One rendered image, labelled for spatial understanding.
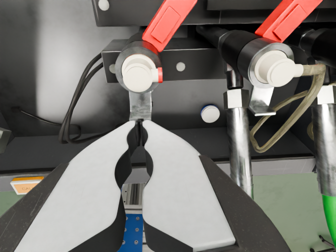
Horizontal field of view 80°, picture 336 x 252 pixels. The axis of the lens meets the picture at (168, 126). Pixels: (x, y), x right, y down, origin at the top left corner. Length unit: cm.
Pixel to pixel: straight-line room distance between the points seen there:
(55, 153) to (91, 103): 12
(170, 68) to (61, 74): 25
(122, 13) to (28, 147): 36
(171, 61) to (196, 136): 24
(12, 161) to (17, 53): 20
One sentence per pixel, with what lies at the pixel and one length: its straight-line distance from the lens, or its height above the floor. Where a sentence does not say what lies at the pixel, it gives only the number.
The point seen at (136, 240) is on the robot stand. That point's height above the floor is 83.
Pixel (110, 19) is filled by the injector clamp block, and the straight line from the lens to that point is 24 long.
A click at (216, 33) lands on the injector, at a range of 23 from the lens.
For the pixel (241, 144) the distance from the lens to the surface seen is 18.
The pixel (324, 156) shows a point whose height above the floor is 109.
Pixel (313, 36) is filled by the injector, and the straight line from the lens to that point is 23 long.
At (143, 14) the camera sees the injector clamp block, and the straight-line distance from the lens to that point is 24.
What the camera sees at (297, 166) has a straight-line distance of 46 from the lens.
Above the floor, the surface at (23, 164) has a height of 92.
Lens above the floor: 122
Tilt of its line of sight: 58 degrees down
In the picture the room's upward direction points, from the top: 173 degrees clockwise
